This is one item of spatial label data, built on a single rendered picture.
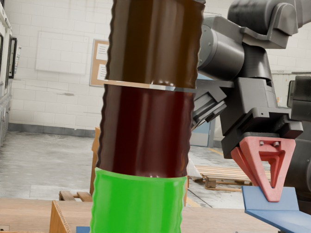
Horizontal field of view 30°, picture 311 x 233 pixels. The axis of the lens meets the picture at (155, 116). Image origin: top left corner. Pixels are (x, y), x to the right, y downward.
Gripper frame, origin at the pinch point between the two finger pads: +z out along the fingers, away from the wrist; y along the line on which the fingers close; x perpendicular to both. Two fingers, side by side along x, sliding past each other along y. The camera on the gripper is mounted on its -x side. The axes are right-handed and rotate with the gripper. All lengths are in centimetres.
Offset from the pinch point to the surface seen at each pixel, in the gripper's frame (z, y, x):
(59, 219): 2.3, -2.0, -24.9
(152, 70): 10, 41, -28
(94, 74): -557, -883, 188
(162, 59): 9, 41, -28
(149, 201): 14.1, 38.2, -28.0
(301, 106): 0.8, 23.3, -9.7
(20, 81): -544, -907, 51
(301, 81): -1.1, 23.9, -9.6
